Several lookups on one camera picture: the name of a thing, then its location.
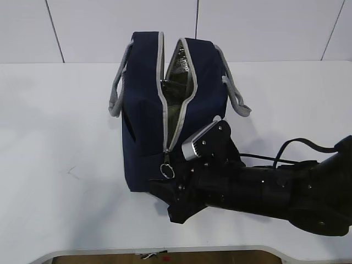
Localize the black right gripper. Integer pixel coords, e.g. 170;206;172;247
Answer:
148;137;292;225

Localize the navy insulated lunch bag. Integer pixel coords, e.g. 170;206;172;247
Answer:
108;31;251;192

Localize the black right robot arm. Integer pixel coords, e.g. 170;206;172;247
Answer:
150;136;351;237

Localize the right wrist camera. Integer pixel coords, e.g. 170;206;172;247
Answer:
181;120;231;164

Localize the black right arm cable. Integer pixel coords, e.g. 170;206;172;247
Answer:
239;139;339;170

